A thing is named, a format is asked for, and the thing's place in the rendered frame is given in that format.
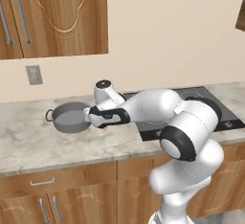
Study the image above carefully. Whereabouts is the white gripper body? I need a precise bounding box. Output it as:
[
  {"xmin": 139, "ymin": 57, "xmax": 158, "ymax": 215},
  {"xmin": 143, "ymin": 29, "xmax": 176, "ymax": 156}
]
[{"xmin": 88, "ymin": 114, "xmax": 110, "ymax": 129}]

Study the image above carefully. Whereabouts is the wooden drawer front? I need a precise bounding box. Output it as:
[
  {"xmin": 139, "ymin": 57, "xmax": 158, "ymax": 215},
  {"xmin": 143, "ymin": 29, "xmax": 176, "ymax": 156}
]
[
  {"xmin": 0, "ymin": 161, "xmax": 118, "ymax": 201},
  {"xmin": 117, "ymin": 152, "xmax": 173, "ymax": 182},
  {"xmin": 220, "ymin": 143, "xmax": 245, "ymax": 164}
]

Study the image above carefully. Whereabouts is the wooden base cupboard door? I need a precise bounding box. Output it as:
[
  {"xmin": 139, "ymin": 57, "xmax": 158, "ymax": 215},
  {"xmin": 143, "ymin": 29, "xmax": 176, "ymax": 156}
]
[
  {"xmin": 47, "ymin": 181, "xmax": 119, "ymax": 224},
  {"xmin": 187, "ymin": 159, "xmax": 245, "ymax": 220},
  {"xmin": 0, "ymin": 193, "xmax": 50, "ymax": 224},
  {"xmin": 117, "ymin": 175, "xmax": 162, "ymax": 224}
]

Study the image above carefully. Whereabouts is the black hob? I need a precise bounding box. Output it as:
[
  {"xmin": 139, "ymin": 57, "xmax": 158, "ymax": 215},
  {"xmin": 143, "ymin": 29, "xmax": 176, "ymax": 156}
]
[{"xmin": 122, "ymin": 86, "xmax": 245, "ymax": 142}]

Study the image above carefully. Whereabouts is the grey pot with handles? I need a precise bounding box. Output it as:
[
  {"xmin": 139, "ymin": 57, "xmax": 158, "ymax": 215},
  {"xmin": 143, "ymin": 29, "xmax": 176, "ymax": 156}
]
[{"xmin": 45, "ymin": 101, "xmax": 94, "ymax": 135}]

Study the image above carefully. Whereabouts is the grey wall socket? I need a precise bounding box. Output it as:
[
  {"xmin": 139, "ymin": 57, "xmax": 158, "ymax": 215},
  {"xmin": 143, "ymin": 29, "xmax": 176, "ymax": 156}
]
[{"xmin": 25, "ymin": 64, "xmax": 44, "ymax": 86}]

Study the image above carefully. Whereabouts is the silver drawer handle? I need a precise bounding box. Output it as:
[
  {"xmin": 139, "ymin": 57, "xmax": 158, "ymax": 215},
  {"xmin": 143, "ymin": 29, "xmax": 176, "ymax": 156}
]
[{"xmin": 29, "ymin": 176, "xmax": 56, "ymax": 188}]

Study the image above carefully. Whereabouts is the silver base cupboard handle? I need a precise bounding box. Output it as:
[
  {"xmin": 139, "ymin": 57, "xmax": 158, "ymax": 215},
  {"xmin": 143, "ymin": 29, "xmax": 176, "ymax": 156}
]
[
  {"xmin": 52, "ymin": 195, "xmax": 63, "ymax": 222},
  {"xmin": 37, "ymin": 197, "xmax": 51, "ymax": 224}
]

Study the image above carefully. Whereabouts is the wooden wall cupboard door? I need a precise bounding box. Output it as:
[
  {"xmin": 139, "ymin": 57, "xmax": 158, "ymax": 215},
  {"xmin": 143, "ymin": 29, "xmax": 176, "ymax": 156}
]
[
  {"xmin": 4, "ymin": 0, "xmax": 109, "ymax": 59},
  {"xmin": 0, "ymin": 0, "xmax": 24, "ymax": 60}
]

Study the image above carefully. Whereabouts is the silver wall cupboard handle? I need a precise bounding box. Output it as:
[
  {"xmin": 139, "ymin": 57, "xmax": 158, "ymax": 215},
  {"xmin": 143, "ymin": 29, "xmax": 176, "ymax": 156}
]
[
  {"xmin": 0, "ymin": 0, "xmax": 15, "ymax": 46},
  {"xmin": 12, "ymin": 0, "xmax": 33, "ymax": 45}
]

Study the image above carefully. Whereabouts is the wooden wall cupboard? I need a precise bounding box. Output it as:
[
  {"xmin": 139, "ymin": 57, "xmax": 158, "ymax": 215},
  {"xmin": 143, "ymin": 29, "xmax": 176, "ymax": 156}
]
[{"xmin": 234, "ymin": 7, "xmax": 245, "ymax": 33}]

